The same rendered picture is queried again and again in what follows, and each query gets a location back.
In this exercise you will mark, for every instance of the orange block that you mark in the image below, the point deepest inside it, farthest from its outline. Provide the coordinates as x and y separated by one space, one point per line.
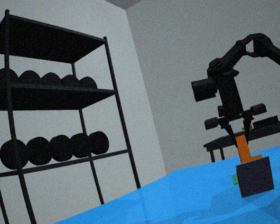
243 150

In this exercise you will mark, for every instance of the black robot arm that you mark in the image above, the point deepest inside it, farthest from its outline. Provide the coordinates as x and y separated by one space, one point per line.
221 73

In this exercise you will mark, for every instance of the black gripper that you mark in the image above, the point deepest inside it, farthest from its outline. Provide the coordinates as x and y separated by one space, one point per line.
232 105

